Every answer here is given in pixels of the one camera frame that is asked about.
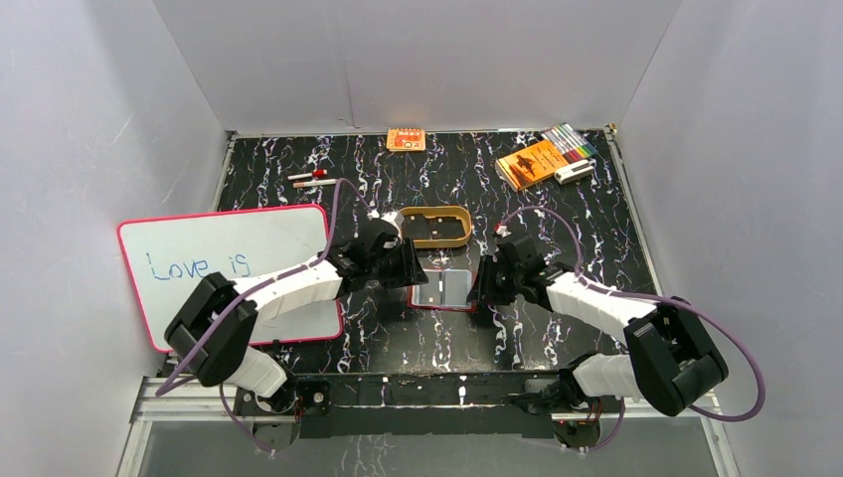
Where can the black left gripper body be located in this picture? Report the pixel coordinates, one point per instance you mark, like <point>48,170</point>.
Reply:
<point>406,264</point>

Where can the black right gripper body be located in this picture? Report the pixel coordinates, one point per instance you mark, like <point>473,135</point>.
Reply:
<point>508,281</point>

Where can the red leather card holder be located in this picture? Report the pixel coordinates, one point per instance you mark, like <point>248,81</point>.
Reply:
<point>445,290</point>

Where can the black VIP card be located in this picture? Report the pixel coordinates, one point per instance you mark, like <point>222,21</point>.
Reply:
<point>420,227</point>

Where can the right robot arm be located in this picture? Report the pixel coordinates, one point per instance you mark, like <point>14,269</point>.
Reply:
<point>670,360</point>

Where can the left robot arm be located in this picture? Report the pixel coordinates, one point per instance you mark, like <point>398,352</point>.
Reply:
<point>212,332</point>

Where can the orange capped white marker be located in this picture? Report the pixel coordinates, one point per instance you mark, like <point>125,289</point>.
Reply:
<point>315,183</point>

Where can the red capped white marker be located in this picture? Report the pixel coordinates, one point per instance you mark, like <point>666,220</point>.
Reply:
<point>312,175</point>

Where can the orange yellow book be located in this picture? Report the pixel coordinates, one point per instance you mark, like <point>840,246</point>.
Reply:
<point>530,165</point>

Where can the small orange spiral notepad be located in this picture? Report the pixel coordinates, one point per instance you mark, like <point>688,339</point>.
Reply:
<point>406,140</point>

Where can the white stapler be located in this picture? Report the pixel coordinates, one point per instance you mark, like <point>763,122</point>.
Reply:
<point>573,172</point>

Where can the pack of coloured markers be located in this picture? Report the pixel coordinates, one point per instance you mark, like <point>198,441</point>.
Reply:
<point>572,145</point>

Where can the pink framed whiteboard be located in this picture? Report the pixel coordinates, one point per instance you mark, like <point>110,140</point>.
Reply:
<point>167,257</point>

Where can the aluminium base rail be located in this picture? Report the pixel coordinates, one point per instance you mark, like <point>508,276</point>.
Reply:
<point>328,405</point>

